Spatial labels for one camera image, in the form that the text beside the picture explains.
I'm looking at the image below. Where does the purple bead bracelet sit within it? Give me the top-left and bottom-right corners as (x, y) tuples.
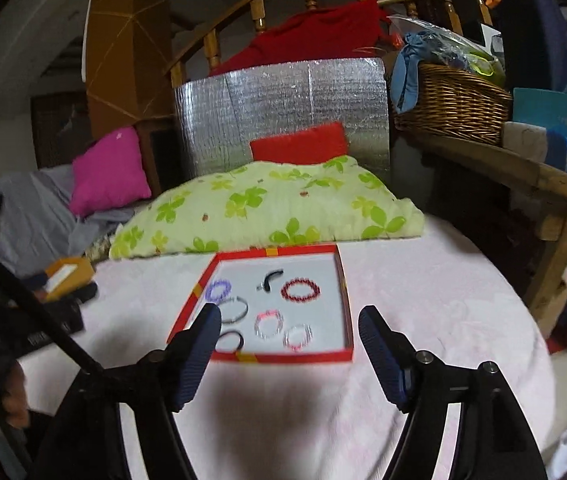
(204, 278), (234, 304)

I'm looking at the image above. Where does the dark red bead bracelet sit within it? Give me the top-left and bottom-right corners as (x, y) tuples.
(280, 276), (323, 304)

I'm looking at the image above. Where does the left hand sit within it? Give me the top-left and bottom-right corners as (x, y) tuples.
(2, 362), (30, 429)

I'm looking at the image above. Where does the orange box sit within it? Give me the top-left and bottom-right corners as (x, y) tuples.
(44, 257), (95, 302)

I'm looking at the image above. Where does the grey blanket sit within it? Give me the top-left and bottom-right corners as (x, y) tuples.
(0, 165), (134, 278)

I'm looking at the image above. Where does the black curved hair clip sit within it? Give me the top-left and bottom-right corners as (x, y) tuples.
(256, 269), (284, 294)

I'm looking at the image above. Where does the red shallow box tray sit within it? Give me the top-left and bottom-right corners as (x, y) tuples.
(170, 244), (354, 365)

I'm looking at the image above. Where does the magenta pillow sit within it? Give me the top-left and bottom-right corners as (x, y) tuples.
(69, 127), (151, 218)

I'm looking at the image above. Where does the green floral pillow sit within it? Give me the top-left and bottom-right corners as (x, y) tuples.
(109, 155), (425, 260)

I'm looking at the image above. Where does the wooden bench shelf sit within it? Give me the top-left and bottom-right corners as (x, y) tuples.
(390, 132), (567, 336)

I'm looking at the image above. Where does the red cushion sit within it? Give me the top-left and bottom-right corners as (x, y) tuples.
(250, 122), (349, 165)

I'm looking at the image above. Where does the silver foil insulation sheet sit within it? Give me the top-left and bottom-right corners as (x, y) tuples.
(174, 58), (391, 183)

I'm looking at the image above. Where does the wicker basket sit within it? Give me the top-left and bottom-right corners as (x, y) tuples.
(393, 63), (512, 145)

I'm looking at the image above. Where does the blue cardboard box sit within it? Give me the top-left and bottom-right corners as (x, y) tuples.
(512, 88), (567, 136)

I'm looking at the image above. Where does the red cloth on railing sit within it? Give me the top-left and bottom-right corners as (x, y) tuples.
(211, 0), (403, 76)

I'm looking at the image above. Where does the silver bangle bracelet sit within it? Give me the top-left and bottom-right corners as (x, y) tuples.
(217, 294), (250, 324)

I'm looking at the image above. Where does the dark maroon hair tie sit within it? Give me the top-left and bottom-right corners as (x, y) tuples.
(214, 329), (246, 354)

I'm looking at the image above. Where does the pink white bead bracelet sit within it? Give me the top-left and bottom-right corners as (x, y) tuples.
(253, 309), (285, 340)

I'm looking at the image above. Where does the small pink bead bracelet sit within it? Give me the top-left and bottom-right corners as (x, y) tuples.
(282, 323), (315, 354)

